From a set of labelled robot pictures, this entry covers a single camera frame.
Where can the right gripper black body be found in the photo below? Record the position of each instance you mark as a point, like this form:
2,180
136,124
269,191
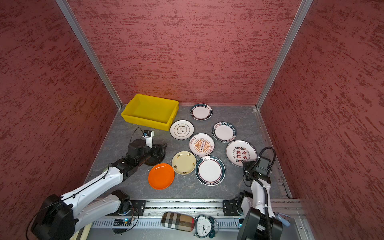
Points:
247,166

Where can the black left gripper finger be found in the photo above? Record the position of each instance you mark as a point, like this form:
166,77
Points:
159,148
159,156

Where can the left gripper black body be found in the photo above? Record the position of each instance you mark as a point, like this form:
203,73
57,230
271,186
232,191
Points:
140,158

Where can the white red characters plate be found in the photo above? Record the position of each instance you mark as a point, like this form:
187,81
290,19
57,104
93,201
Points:
239,152

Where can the large green rim plate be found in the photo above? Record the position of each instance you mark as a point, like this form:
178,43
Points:
210,170

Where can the green rim HAO SHI plate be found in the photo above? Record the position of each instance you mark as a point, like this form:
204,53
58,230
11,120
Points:
224,132

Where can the green red ring plate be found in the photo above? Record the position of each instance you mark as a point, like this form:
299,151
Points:
201,112

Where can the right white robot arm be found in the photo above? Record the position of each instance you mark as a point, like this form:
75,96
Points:
259,222

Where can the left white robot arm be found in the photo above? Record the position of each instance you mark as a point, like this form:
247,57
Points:
60,217

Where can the yellow plastic bin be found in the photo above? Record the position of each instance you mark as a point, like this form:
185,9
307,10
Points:
152,112

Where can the black plate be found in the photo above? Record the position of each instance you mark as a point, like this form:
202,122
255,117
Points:
150,161

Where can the cream yellow plate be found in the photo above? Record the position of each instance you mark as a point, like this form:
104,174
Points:
184,162

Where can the white flower motif plate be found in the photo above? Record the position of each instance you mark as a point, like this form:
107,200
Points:
182,130

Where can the orange sunburst plate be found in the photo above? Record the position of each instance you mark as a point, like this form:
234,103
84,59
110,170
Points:
201,144

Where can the light blue small object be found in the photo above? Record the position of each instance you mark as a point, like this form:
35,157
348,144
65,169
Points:
283,218

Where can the plaid glasses case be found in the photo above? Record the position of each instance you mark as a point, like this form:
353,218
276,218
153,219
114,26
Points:
178,221

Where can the left circuit board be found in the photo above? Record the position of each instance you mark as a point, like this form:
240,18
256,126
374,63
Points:
121,223

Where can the teal alarm clock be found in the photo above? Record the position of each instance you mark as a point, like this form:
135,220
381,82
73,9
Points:
205,227

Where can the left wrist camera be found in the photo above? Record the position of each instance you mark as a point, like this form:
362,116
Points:
148,135

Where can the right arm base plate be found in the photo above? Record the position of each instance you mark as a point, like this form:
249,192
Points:
232,208

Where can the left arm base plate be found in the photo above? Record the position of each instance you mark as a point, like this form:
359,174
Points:
131,207

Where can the aluminium corner post left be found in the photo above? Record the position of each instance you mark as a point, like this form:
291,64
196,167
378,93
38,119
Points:
79,33

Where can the aluminium corner post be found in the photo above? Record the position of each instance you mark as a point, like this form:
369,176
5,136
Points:
79,33
290,37

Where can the aluminium corner post right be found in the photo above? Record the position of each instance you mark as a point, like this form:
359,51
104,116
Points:
290,37

